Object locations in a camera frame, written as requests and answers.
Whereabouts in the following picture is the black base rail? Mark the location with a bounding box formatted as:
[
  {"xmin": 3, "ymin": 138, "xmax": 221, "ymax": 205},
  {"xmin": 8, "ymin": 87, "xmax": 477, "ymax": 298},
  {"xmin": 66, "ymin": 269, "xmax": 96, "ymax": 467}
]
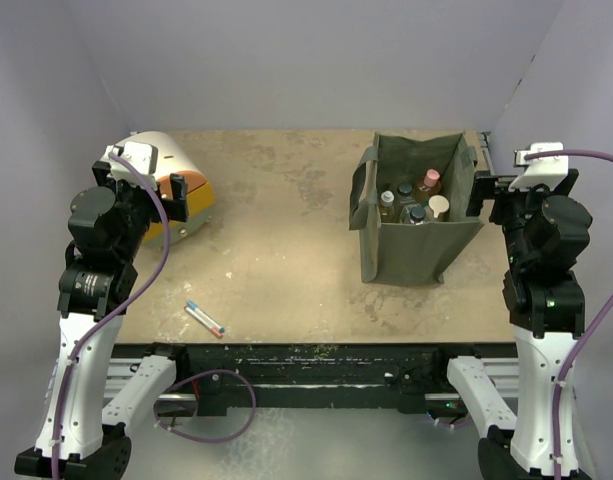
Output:
[{"xmin": 110, "ymin": 342, "xmax": 519, "ymax": 418}]

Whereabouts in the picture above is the orange capped pen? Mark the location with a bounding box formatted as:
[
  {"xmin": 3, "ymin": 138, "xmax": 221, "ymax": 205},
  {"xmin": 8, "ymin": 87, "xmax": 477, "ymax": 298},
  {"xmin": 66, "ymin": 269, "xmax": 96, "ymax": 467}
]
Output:
[{"xmin": 184, "ymin": 306, "xmax": 223, "ymax": 339}]

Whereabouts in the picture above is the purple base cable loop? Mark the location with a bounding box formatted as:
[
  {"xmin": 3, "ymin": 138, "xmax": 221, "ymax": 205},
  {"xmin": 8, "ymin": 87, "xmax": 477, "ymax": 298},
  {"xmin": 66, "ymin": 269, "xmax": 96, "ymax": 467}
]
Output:
[{"xmin": 153, "ymin": 367, "xmax": 259, "ymax": 444}]

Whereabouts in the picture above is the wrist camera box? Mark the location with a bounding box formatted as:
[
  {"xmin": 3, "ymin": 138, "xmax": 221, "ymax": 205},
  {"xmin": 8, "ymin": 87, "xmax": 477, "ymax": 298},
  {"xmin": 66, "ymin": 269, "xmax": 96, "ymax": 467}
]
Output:
[
  {"xmin": 509, "ymin": 142, "xmax": 569, "ymax": 192},
  {"xmin": 102, "ymin": 141, "xmax": 158, "ymax": 182}
]

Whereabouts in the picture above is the orange bottle pink cap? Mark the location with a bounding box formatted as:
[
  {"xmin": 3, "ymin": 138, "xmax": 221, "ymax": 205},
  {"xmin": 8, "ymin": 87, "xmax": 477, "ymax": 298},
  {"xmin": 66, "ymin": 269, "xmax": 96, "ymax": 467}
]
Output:
[{"xmin": 414, "ymin": 169, "xmax": 441, "ymax": 203}]

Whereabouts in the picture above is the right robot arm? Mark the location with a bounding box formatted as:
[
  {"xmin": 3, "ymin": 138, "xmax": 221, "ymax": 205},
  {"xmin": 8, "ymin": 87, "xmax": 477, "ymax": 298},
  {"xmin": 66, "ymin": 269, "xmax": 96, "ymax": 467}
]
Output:
[{"xmin": 430, "ymin": 170, "xmax": 592, "ymax": 479}]

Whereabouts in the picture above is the green canvas bag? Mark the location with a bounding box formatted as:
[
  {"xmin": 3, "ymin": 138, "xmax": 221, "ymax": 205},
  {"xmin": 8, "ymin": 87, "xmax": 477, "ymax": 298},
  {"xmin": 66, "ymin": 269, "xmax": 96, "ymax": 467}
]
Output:
[{"xmin": 349, "ymin": 132, "xmax": 483, "ymax": 286}]

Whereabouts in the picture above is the blue capped pen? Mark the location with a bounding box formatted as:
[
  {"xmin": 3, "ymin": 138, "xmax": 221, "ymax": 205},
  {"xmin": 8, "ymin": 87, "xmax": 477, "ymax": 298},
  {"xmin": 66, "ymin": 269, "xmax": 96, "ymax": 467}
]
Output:
[{"xmin": 186, "ymin": 300, "xmax": 226, "ymax": 334}]

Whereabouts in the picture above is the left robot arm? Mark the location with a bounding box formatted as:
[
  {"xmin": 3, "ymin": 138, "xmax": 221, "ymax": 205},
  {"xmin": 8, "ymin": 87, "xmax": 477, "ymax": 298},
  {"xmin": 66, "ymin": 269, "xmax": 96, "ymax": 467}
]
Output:
[{"xmin": 14, "ymin": 161, "xmax": 192, "ymax": 479}]

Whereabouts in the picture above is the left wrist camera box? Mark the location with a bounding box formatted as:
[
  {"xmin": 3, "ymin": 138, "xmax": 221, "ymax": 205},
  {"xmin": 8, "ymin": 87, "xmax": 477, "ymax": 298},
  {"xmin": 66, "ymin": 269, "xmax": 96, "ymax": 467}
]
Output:
[{"xmin": 102, "ymin": 141, "xmax": 158, "ymax": 182}]

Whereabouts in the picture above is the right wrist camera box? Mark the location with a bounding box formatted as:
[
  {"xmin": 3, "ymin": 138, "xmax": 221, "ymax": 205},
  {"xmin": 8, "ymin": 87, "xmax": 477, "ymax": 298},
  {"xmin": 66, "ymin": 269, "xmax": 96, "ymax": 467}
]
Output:
[{"xmin": 509, "ymin": 142, "xmax": 569, "ymax": 192}]

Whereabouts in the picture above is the clear bottle dark label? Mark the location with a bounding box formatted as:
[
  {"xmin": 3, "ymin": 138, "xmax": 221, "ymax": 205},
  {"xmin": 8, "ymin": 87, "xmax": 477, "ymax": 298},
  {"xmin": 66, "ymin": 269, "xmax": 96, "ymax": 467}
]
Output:
[{"xmin": 396, "ymin": 181, "xmax": 415, "ymax": 205}]

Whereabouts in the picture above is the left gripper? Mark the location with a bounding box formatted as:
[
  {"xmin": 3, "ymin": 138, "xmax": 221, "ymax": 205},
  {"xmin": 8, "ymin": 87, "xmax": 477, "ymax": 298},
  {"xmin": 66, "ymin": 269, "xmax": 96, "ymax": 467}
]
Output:
[{"xmin": 92, "ymin": 162, "xmax": 186, "ymax": 261}]

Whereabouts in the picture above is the white round drawer box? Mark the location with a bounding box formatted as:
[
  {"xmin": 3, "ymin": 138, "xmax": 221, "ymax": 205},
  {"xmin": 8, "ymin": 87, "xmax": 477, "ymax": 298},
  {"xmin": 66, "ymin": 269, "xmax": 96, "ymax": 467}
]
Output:
[{"xmin": 101, "ymin": 131, "xmax": 216, "ymax": 243}]

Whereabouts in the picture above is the green bottle beige cap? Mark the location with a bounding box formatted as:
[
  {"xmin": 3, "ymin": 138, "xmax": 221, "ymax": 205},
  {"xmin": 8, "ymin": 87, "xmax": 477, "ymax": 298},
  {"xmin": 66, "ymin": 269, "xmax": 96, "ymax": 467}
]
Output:
[{"xmin": 425, "ymin": 195, "xmax": 450, "ymax": 222}]

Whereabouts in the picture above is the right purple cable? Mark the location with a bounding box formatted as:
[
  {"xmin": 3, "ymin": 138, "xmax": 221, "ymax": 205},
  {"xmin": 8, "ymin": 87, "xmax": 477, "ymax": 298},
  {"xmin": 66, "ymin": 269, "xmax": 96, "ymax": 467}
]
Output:
[{"xmin": 523, "ymin": 148, "xmax": 613, "ymax": 480}]

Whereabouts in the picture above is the amber bottle white cap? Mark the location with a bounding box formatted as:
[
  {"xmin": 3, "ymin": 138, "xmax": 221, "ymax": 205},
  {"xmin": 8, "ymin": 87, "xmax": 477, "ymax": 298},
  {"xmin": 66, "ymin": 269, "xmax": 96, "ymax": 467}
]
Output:
[{"xmin": 379, "ymin": 190, "xmax": 396, "ymax": 223}]

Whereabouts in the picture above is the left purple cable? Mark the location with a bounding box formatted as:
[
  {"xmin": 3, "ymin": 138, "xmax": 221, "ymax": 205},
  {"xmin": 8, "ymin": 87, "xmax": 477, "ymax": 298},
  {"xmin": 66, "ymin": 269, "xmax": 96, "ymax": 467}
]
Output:
[{"xmin": 50, "ymin": 152, "xmax": 172, "ymax": 480}]

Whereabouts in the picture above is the clear bottle yellow label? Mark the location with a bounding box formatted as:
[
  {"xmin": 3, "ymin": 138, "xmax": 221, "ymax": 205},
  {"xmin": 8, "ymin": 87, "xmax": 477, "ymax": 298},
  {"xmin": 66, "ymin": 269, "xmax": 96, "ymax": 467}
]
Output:
[{"xmin": 400, "ymin": 203, "xmax": 426, "ymax": 225}]

